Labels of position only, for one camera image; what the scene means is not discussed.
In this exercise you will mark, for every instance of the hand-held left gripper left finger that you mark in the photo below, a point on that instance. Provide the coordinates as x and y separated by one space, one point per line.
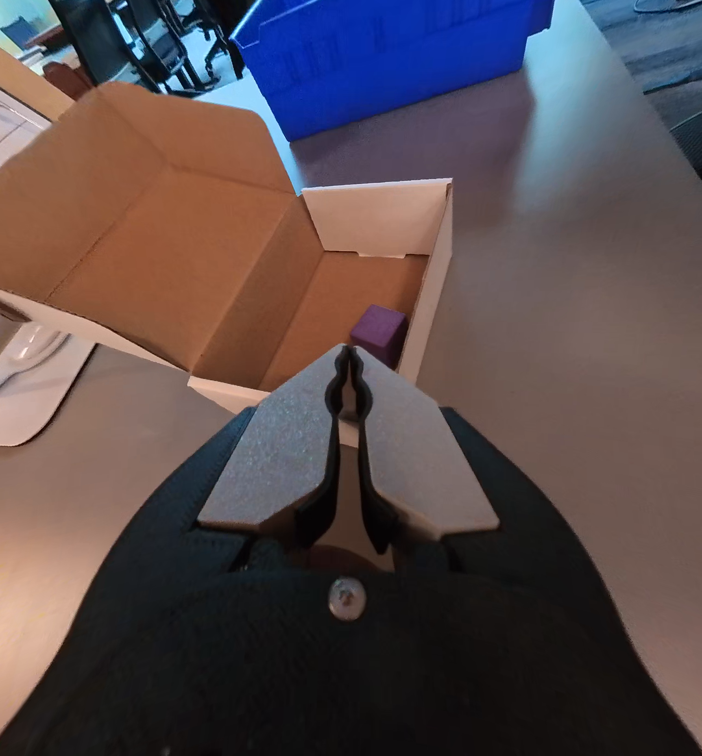
280 460

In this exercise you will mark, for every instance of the white cardboard mailer box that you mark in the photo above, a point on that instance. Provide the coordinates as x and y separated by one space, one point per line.
150 236

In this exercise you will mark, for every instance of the purple wooden cube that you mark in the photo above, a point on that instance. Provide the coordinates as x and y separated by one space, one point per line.
380 336

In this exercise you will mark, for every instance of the blue plastic bin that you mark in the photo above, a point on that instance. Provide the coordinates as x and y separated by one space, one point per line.
386 65

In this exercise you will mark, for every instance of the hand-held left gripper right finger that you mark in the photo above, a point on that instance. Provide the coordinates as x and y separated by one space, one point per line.
422 466

